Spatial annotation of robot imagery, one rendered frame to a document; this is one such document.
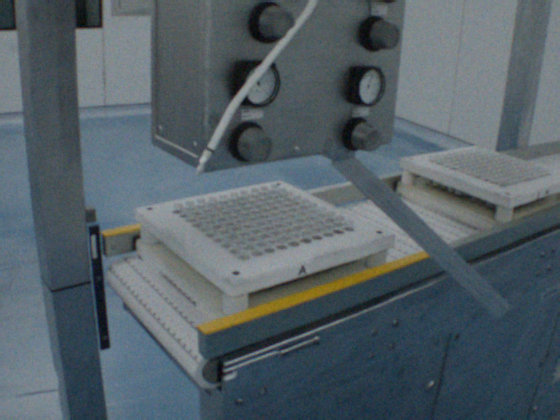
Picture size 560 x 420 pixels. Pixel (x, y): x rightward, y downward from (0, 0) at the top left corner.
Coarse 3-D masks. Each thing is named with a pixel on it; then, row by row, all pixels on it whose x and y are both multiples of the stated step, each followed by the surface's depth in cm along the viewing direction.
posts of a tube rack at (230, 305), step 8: (144, 232) 76; (144, 240) 76; (152, 240) 76; (160, 240) 77; (368, 256) 73; (376, 256) 72; (384, 256) 73; (368, 264) 73; (376, 264) 73; (224, 296) 61; (240, 296) 60; (224, 304) 61; (232, 304) 60; (240, 304) 60; (224, 312) 61; (232, 312) 61
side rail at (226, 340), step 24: (528, 216) 91; (552, 216) 95; (456, 240) 80; (480, 240) 82; (504, 240) 86; (432, 264) 76; (360, 288) 68; (384, 288) 71; (288, 312) 62; (312, 312) 64; (336, 312) 67; (216, 336) 57; (240, 336) 59; (264, 336) 61
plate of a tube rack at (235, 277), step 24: (216, 192) 83; (144, 216) 74; (168, 216) 74; (168, 240) 69; (192, 240) 67; (312, 240) 69; (336, 240) 70; (360, 240) 70; (384, 240) 71; (192, 264) 65; (216, 264) 62; (240, 264) 62; (264, 264) 63; (288, 264) 63; (312, 264) 65; (336, 264) 67; (240, 288) 59; (264, 288) 61
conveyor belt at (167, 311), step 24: (552, 168) 134; (360, 216) 97; (384, 216) 98; (432, 216) 99; (408, 240) 89; (120, 264) 76; (144, 264) 77; (120, 288) 74; (144, 288) 71; (168, 288) 71; (144, 312) 68; (168, 312) 66; (192, 312) 66; (168, 336) 63; (192, 336) 62; (192, 360) 59; (216, 384) 61
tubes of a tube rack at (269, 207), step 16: (272, 192) 82; (192, 208) 74; (208, 208) 75; (224, 208) 75; (240, 208) 75; (256, 208) 76; (272, 208) 76; (288, 208) 76; (304, 208) 76; (224, 224) 70; (240, 224) 70; (256, 224) 71; (272, 224) 71; (288, 224) 72; (304, 224) 71; (320, 224) 71; (240, 240) 67; (256, 240) 67; (272, 240) 67
